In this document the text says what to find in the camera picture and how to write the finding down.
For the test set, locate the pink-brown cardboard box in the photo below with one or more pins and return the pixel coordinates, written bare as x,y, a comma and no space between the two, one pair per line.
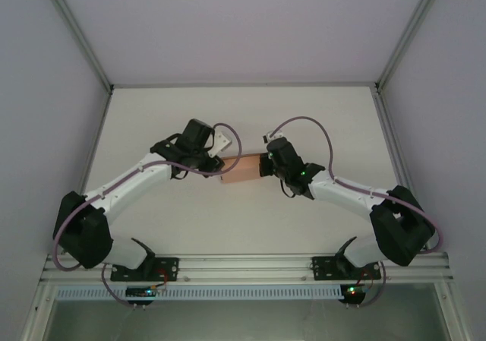
243,168

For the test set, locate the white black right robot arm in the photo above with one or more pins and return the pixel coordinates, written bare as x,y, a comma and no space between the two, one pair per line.
341,193

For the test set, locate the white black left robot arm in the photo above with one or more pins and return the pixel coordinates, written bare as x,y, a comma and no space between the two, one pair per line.
129,183

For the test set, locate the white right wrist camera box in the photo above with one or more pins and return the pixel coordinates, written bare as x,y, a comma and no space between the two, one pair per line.
273,136

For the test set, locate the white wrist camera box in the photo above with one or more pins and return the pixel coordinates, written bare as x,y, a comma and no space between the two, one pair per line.
273,136
222,139

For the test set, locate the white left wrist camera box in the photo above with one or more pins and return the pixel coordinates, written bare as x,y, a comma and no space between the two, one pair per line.
222,139

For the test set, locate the aluminium table edge rail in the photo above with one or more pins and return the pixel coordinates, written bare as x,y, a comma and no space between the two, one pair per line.
389,136

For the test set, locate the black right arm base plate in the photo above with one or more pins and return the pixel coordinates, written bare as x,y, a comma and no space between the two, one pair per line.
320,269

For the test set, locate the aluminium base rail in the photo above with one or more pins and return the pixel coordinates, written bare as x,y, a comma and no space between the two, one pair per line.
243,267

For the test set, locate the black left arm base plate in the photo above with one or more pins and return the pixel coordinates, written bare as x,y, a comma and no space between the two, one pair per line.
171,269

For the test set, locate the aluminium frame post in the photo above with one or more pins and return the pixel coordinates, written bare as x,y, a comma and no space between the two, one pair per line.
36,314
455,314
76,29
410,29

